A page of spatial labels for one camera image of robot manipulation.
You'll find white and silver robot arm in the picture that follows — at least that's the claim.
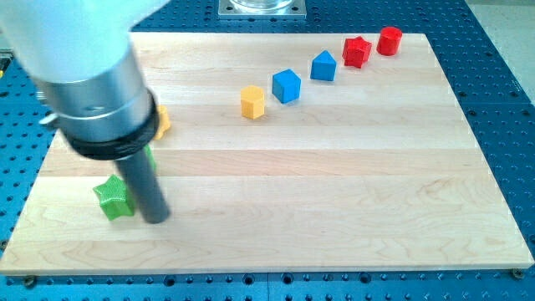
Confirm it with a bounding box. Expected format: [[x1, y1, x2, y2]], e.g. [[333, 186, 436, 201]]
[[1, 0, 167, 160]]

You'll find yellow hexagon block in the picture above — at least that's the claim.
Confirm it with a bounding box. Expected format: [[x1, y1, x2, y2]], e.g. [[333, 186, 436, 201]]
[[241, 85, 265, 120]]

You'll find yellow heart block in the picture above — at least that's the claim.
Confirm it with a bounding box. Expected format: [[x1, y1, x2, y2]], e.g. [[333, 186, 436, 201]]
[[154, 105, 171, 140]]

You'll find light wooden board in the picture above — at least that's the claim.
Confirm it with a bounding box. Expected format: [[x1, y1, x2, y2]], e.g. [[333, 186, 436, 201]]
[[1, 33, 534, 275]]

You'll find blue cube block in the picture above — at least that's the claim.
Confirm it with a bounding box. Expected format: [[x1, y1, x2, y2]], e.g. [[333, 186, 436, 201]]
[[272, 69, 301, 104]]

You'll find blue pentagon block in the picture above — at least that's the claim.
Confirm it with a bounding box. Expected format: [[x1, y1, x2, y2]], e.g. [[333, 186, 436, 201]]
[[310, 50, 337, 81]]

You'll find green block behind rod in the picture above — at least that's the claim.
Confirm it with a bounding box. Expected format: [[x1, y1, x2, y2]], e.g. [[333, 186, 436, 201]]
[[144, 145, 156, 171]]

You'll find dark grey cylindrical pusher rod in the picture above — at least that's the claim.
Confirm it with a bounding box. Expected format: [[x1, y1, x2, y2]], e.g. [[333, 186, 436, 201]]
[[115, 150, 170, 224]]

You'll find red star block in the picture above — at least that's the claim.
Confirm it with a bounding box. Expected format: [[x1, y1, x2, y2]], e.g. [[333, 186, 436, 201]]
[[342, 36, 372, 69]]

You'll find green star block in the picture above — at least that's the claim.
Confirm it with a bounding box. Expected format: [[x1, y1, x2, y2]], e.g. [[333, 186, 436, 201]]
[[93, 175, 135, 221]]

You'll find red cylinder block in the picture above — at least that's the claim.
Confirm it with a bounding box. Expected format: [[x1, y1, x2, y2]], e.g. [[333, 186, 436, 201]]
[[376, 26, 403, 56]]

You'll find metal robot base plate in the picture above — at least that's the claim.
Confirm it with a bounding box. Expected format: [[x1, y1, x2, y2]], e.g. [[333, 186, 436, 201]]
[[217, 0, 307, 20]]

